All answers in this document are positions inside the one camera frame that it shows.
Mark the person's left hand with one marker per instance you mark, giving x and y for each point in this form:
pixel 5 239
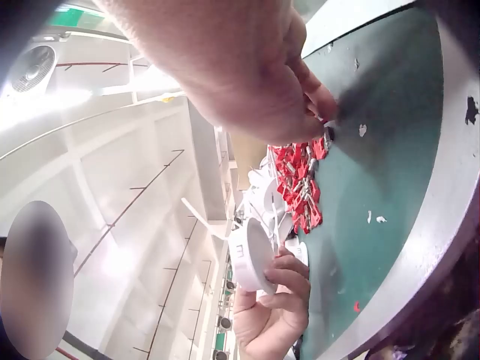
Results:
pixel 264 330

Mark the person's right hand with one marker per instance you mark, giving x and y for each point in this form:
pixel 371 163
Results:
pixel 225 67

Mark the person's left fingers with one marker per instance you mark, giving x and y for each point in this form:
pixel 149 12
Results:
pixel 296 296

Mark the person's right fingers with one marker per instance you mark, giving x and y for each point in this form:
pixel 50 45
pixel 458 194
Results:
pixel 317 99

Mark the small black metal connector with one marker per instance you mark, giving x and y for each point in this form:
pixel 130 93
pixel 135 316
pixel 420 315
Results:
pixel 329 134

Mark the white round lamp housing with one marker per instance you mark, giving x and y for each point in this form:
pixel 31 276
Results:
pixel 249 255

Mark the white lamp housing lying flat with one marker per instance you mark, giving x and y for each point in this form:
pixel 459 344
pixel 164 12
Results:
pixel 300 253

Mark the small red plastic piece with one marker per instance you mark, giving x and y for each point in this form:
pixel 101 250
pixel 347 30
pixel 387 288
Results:
pixel 356 306

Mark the pile of red connectors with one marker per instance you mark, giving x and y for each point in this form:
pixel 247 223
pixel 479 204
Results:
pixel 300 187

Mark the heap of white lamp housings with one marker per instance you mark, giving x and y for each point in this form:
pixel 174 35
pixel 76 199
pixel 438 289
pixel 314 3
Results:
pixel 268 202

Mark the green table mat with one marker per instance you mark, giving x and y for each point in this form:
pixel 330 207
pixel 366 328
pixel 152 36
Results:
pixel 375 180

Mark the green hanging sign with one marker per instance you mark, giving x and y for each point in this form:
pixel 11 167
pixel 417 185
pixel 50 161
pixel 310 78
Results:
pixel 68 17

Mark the white wall fan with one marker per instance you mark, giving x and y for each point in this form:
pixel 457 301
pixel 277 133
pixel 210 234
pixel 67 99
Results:
pixel 33 67

